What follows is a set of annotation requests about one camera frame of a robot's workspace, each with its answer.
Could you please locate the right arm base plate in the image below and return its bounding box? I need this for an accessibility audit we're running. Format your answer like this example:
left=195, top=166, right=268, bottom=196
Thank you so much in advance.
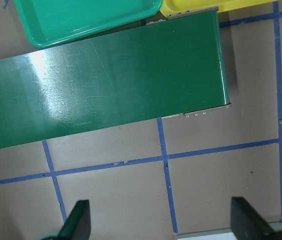
left=172, top=221, right=282, bottom=240

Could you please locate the green conveyor belt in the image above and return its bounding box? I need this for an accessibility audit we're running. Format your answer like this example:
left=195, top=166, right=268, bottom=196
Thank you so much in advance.
left=0, top=7, right=230, bottom=149

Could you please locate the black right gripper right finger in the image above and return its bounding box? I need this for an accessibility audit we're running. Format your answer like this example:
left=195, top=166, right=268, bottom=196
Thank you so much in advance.
left=231, top=196, right=282, bottom=240

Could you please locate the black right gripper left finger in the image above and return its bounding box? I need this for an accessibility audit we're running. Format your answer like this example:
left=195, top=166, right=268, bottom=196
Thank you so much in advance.
left=57, top=200, right=91, bottom=240

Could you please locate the green plastic tray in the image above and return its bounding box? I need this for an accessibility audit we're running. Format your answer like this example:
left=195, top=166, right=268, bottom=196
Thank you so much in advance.
left=14, top=0, right=162, bottom=49

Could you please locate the yellow plastic tray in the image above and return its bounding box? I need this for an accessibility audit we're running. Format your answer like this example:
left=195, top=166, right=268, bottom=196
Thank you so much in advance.
left=160, top=0, right=273, bottom=18

